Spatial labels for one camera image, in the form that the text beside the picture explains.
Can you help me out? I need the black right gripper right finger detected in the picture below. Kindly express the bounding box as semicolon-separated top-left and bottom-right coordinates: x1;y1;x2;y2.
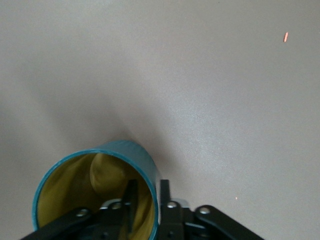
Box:
159;179;266;240

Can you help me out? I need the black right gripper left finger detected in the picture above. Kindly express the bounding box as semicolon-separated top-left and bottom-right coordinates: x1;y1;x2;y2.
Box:
23;179;139;240

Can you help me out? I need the teal cup yellow inside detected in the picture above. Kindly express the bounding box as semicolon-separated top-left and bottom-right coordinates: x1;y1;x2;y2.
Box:
30;139;162;240

